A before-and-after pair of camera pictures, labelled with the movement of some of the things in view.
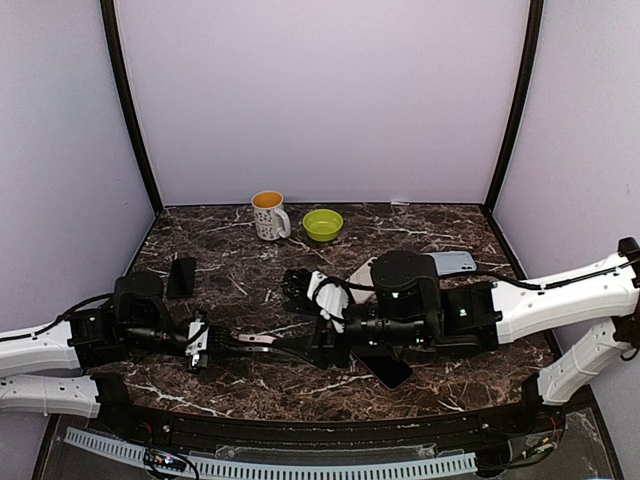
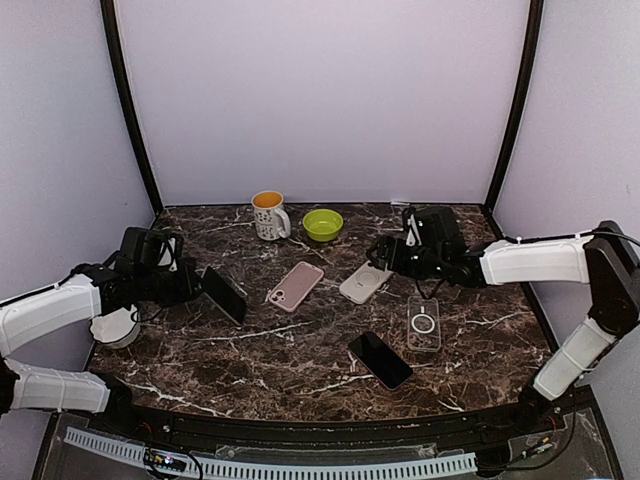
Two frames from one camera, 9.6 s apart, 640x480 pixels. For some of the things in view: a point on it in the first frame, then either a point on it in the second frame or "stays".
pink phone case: [256, 342] -> [296, 286]
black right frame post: [536, 14] stays
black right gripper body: [323, 331] -> [409, 265]
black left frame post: [109, 13] stays
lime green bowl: [322, 225] stays
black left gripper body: [199, 314] -> [184, 290]
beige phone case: [362, 276] stays
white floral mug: [272, 220] stays
